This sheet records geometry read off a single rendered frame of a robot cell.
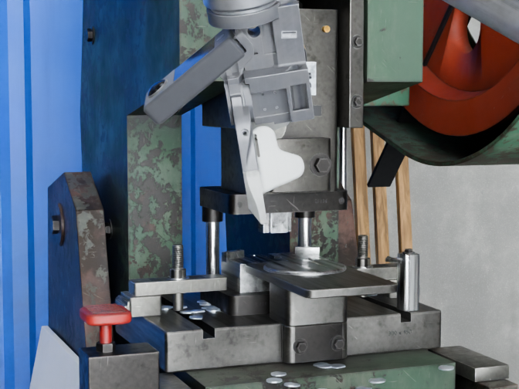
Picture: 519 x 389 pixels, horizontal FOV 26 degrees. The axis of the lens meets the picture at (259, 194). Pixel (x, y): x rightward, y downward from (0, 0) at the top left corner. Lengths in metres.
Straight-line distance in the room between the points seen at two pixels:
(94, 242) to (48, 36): 0.97
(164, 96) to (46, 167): 1.75
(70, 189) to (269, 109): 0.97
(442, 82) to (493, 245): 1.40
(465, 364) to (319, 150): 0.39
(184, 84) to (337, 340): 0.68
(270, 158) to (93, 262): 0.92
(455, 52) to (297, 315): 0.61
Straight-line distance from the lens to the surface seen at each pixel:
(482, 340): 3.41
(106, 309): 1.50
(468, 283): 3.35
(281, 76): 1.07
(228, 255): 1.78
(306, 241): 1.89
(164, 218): 1.92
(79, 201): 2.00
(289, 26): 1.07
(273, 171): 1.08
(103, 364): 1.48
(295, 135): 1.71
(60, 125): 2.84
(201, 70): 1.08
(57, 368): 2.08
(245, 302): 1.72
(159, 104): 1.10
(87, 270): 1.96
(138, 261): 1.92
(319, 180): 1.70
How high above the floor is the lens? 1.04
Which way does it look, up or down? 5 degrees down
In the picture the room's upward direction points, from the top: straight up
